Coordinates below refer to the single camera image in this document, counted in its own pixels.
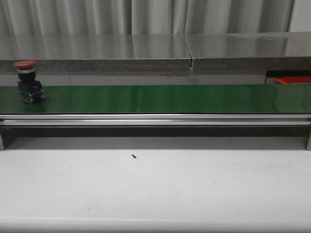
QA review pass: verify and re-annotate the grey stone slab left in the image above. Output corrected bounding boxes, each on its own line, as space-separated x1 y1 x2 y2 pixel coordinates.
0 35 191 73

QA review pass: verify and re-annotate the grey stone slab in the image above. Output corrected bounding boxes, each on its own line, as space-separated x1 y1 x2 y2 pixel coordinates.
0 35 191 73
184 32 311 71

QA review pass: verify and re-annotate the green conveyor belt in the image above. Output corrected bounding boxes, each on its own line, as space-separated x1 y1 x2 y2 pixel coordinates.
0 84 311 114

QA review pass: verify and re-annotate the red plastic bin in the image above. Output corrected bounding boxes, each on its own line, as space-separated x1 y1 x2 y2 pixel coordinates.
276 76 311 84

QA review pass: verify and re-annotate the grey stone slab right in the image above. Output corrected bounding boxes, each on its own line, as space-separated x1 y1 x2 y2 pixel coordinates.
184 32 311 71

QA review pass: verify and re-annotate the right conveyor support leg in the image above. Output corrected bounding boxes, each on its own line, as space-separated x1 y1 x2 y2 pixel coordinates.
306 127 311 151

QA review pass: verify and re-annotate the conveyor support leg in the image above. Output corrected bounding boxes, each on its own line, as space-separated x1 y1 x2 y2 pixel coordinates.
306 127 311 151
0 128 10 150

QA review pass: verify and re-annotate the left conveyor support leg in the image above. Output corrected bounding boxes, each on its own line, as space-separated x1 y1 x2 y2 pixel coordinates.
0 128 10 150

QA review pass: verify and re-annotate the grey curtain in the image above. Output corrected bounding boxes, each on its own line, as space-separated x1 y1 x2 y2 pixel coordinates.
0 0 294 35

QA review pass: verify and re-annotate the aluminium conveyor frame rail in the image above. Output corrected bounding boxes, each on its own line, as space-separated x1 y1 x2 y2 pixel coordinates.
0 114 311 127

